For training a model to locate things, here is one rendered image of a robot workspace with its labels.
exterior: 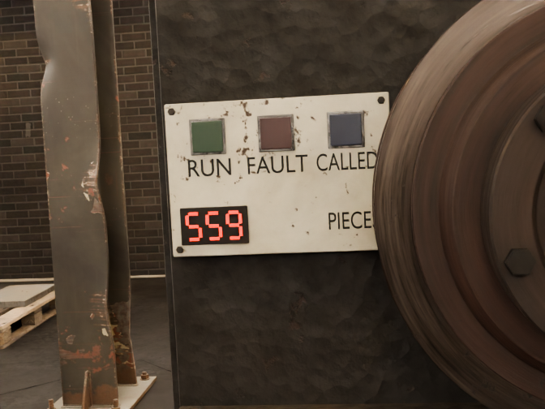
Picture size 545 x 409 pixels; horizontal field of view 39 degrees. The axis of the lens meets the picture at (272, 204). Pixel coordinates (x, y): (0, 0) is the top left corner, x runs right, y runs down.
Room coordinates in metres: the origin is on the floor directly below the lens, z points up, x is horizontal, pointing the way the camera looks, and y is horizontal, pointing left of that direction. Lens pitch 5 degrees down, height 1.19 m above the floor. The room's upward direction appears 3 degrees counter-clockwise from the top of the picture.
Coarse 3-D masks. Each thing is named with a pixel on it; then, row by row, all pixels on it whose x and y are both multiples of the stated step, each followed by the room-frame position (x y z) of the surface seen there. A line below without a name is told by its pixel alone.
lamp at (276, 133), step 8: (264, 120) 0.87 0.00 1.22; (272, 120) 0.87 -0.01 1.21; (280, 120) 0.87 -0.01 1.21; (288, 120) 0.87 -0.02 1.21; (264, 128) 0.87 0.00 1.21; (272, 128) 0.87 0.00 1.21; (280, 128) 0.87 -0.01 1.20; (288, 128) 0.87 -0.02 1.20; (264, 136) 0.87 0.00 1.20; (272, 136) 0.87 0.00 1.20; (280, 136) 0.87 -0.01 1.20; (288, 136) 0.87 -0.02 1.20; (264, 144) 0.87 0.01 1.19; (272, 144) 0.87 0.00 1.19; (280, 144) 0.87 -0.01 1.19; (288, 144) 0.87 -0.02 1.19
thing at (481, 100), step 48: (528, 48) 0.70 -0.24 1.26; (480, 96) 0.70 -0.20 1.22; (528, 96) 0.68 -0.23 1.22; (432, 144) 0.71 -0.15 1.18; (480, 144) 0.69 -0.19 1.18; (432, 192) 0.71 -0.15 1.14; (480, 192) 0.69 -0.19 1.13; (432, 240) 0.71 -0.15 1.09; (480, 240) 0.69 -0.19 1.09; (432, 288) 0.71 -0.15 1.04; (480, 288) 0.69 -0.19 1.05; (480, 336) 0.71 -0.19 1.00; (528, 336) 0.68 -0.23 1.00; (528, 384) 0.70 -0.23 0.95
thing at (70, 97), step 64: (64, 0) 3.39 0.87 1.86; (64, 64) 3.40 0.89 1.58; (64, 128) 3.40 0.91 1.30; (64, 192) 3.40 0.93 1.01; (64, 256) 3.40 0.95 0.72; (128, 256) 3.69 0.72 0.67; (64, 320) 3.41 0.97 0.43; (128, 320) 3.66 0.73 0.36; (64, 384) 3.41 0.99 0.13; (128, 384) 3.68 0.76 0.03
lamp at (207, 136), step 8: (192, 128) 0.88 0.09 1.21; (200, 128) 0.88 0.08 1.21; (208, 128) 0.88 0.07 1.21; (216, 128) 0.88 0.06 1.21; (192, 136) 0.88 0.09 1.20; (200, 136) 0.88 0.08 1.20; (208, 136) 0.88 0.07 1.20; (216, 136) 0.88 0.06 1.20; (192, 144) 0.88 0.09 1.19; (200, 144) 0.88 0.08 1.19; (208, 144) 0.88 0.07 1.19; (216, 144) 0.88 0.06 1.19; (200, 152) 0.88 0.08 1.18; (208, 152) 0.88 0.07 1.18
